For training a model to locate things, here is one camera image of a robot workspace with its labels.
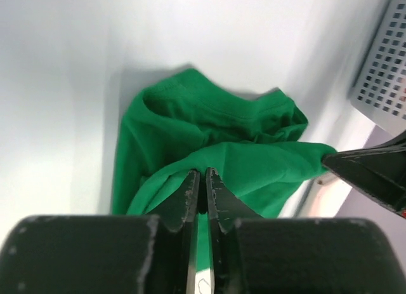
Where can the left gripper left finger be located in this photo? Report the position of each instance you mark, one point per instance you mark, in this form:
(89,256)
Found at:
(151,253)

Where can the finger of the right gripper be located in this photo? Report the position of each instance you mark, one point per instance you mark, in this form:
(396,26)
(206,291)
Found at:
(377,172)

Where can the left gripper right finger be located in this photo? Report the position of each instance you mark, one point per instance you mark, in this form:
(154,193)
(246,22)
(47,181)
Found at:
(252,254)

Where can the green t shirt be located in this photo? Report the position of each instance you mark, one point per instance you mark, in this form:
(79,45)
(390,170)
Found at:
(186,122)

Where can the white plastic basket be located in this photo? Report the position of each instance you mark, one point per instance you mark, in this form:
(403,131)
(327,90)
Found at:
(379,92)

